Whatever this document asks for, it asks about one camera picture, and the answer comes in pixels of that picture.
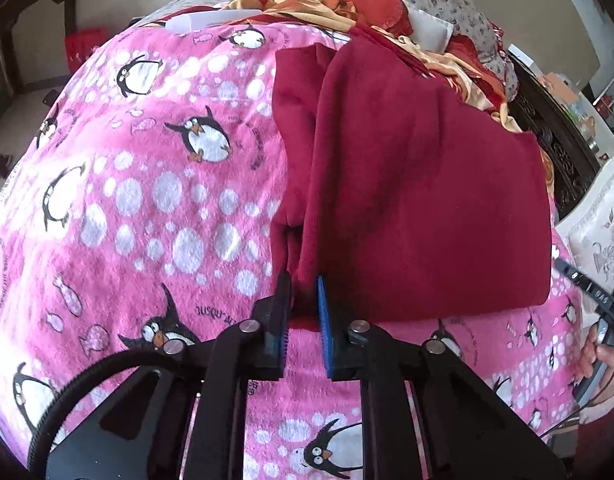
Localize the white square pillow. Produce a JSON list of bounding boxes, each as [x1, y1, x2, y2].
[[403, 1, 454, 53]]

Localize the white floral chair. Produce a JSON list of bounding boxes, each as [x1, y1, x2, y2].
[[556, 157, 614, 290]]

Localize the red and yellow blanket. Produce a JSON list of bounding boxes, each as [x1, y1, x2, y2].
[[219, 0, 520, 133]]

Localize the pink penguin print blanket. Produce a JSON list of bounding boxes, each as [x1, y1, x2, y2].
[[0, 8, 588, 480]]

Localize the right hand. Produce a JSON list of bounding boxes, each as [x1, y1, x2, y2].
[[575, 324, 614, 425]]

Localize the dark carved bedside table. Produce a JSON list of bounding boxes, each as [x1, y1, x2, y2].
[[508, 54, 601, 219]]

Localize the dark red fleece garment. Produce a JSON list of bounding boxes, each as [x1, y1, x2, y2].
[[271, 38, 551, 324]]

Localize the black cable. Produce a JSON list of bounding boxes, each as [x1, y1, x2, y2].
[[27, 346, 208, 480]]

